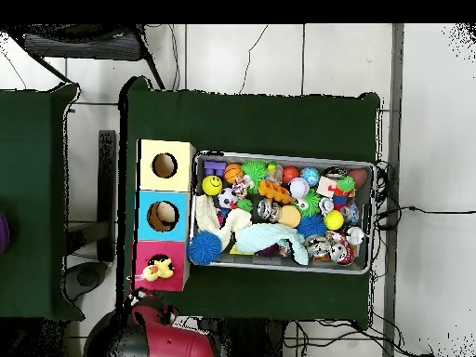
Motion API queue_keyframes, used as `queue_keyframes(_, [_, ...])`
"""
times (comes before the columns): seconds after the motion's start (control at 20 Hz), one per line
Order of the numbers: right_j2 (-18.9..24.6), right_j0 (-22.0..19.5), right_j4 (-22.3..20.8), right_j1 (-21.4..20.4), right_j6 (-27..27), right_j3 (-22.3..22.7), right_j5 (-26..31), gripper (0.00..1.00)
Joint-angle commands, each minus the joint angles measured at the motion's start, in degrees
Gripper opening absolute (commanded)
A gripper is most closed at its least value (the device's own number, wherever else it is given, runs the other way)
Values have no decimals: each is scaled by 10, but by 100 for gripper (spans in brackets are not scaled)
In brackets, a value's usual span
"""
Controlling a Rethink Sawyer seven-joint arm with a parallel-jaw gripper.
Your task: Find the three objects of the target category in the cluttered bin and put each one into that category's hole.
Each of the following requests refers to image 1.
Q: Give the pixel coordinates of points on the cream cloth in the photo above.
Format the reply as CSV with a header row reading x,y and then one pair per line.
x,y
206,217

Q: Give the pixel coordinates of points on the light blue cloth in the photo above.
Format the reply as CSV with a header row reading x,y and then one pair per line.
x,y
267,234

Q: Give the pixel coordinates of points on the blue spiky ball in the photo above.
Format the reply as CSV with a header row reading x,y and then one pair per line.
x,y
311,226
204,248

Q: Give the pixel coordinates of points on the yellow duck plush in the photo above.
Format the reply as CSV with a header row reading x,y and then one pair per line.
x,y
160,269

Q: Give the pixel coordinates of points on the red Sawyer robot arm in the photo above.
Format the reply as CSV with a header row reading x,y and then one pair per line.
x,y
174,342

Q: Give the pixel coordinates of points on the wooden box with three holes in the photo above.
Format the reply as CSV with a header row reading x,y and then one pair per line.
x,y
163,186

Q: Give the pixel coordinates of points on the shallow clear mesh bin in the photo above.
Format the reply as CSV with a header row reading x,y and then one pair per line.
x,y
334,266

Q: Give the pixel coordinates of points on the small soccer ball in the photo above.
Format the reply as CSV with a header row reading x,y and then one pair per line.
x,y
227,198

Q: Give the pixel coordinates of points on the small orange basketball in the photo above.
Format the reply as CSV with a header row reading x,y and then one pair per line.
x,y
233,173

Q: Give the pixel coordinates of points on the yellow smiley ball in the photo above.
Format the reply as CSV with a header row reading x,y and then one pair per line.
x,y
212,185

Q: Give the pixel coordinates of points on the crushed silver can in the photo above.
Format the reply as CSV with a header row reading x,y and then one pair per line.
x,y
267,209

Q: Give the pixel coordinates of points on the white baseball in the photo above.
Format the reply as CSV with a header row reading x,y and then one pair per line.
x,y
298,187

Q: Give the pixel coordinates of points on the purple spiky toy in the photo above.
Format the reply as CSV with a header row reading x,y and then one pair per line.
x,y
269,251

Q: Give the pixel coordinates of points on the blue globe ball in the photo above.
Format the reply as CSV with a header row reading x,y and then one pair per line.
x,y
309,176

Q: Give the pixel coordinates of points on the dark green table cloth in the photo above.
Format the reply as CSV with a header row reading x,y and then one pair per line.
x,y
33,148
241,122

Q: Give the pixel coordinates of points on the grey stand foot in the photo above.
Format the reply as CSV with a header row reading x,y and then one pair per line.
x,y
87,279

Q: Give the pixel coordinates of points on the black chair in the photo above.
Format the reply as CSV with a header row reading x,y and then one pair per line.
x,y
81,46

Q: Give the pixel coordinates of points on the purple bowl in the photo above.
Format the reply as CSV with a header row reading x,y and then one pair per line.
x,y
3,232

